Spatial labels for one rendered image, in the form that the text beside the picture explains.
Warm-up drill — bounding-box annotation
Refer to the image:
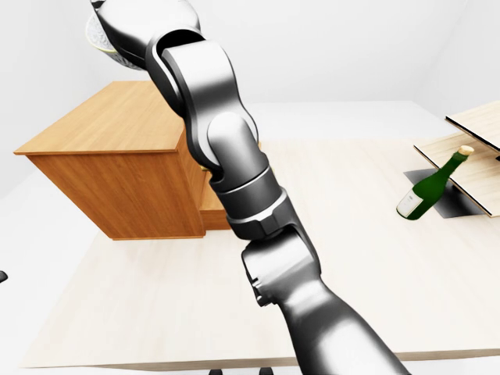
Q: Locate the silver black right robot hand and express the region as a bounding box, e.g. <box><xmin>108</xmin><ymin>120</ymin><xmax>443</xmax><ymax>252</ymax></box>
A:
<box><xmin>89</xmin><ymin>0</ymin><xmax>202</xmax><ymax>73</ymax></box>

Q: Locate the wooden cabinet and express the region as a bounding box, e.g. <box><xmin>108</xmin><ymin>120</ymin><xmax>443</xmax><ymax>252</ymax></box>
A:
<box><xmin>13</xmin><ymin>80</ymin><xmax>207</xmax><ymax>241</ymax></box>

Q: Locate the wooden cabinet drawer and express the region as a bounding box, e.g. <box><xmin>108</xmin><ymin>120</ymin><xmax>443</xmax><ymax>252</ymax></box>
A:
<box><xmin>198</xmin><ymin>170</ymin><xmax>236</xmax><ymax>232</ymax></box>

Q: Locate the green wine bottle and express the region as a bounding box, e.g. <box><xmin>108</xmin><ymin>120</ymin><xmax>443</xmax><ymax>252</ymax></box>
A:
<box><xmin>395</xmin><ymin>145</ymin><xmax>476</xmax><ymax>221</ymax></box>

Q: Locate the pale wooden wine rack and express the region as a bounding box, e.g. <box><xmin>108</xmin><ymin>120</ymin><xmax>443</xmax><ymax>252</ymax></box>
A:
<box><xmin>404</xmin><ymin>100</ymin><xmax>500</xmax><ymax>219</ymax></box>

